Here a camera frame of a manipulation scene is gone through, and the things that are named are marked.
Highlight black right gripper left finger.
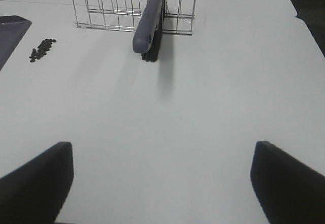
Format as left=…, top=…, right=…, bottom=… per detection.
left=1, top=142, right=74, bottom=223

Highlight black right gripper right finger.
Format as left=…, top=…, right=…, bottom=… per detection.
left=250, top=141, right=324, bottom=223

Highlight pile of coffee beans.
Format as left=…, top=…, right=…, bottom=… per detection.
left=28, top=39, right=57, bottom=63

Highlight purple dustpan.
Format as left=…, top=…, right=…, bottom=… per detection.
left=0, top=15, right=32, bottom=69

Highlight purple hand brush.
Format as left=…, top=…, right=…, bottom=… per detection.
left=133, top=0, right=165, bottom=62

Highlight metal wire rack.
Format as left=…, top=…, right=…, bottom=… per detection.
left=72, top=0, right=197, bottom=36

